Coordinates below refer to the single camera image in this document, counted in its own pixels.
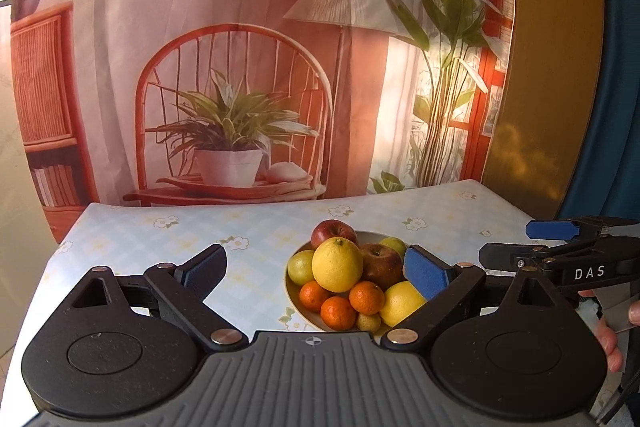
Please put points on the person's right hand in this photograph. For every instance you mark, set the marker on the person's right hand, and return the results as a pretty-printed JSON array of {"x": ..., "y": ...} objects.
[{"x": 611, "y": 349}]

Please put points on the cream round plate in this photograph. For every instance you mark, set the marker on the cream round plate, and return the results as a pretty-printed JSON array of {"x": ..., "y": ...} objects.
[{"x": 367, "y": 237}]

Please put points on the small tan round fruit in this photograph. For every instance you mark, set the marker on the small tan round fruit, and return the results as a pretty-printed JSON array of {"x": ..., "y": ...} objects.
[{"x": 369, "y": 322}]

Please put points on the printed backdrop cloth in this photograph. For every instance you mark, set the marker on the printed backdrop cloth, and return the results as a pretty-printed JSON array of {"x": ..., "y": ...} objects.
[{"x": 250, "y": 7}]

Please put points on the yellow-green citrus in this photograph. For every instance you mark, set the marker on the yellow-green citrus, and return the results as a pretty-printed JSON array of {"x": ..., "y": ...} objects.
[
  {"x": 394, "y": 246},
  {"x": 300, "y": 267}
]

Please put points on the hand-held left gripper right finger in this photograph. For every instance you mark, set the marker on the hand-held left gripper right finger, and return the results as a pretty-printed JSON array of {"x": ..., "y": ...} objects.
[{"x": 422, "y": 274}]

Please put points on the floral tablecloth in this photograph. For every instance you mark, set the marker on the floral tablecloth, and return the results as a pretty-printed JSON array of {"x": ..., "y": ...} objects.
[{"x": 250, "y": 217}]

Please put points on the orange mandarin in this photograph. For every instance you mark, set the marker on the orange mandarin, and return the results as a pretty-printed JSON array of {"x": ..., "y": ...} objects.
[
  {"x": 366, "y": 297},
  {"x": 314, "y": 296},
  {"x": 337, "y": 311}
]

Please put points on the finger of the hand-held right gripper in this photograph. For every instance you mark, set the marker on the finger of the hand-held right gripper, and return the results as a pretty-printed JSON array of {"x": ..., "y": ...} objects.
[
  {"x": 550, "y": 229},
  {"x": 500, "y": 254}
]

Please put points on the yellow lemon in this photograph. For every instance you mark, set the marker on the yellow lemon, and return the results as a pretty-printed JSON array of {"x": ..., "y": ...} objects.
[
  {"x": 337, "y": 264},
  {"x": 400, "y": 302}
]

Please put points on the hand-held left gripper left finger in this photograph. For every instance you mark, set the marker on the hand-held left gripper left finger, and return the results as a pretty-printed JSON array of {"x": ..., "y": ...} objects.
[{"x": 207, "y": 264}]

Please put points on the wooden board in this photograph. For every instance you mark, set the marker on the wooden board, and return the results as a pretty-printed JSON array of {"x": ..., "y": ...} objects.
[{"x": 550, "y": 57}]

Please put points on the teal fabric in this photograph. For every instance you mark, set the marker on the teal fabric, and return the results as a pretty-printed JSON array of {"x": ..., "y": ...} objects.
[{"x": 620, "y": 82}]

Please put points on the russet red apple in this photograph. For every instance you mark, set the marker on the russet red apple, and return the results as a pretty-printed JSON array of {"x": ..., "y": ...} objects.
[{"x": 382, "y": 263}]

